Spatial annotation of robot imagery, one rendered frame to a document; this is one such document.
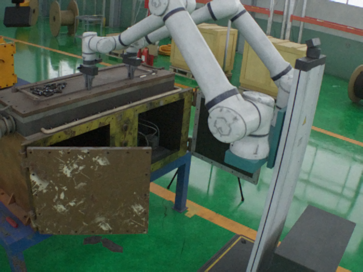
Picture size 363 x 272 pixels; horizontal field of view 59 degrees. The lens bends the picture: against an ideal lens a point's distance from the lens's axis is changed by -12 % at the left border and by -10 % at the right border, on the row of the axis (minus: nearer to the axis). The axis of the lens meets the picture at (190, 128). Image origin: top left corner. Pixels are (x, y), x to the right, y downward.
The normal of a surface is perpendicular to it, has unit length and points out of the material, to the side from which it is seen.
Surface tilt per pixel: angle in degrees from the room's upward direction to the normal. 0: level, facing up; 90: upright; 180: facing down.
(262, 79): 90
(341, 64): 90
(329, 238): 0
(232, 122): 90
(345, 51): 90
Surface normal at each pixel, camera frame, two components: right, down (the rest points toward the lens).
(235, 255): 0.10, -0.91
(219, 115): -0.62, 0.29
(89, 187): 0.22, 0.41
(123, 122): 0.80, 0.31
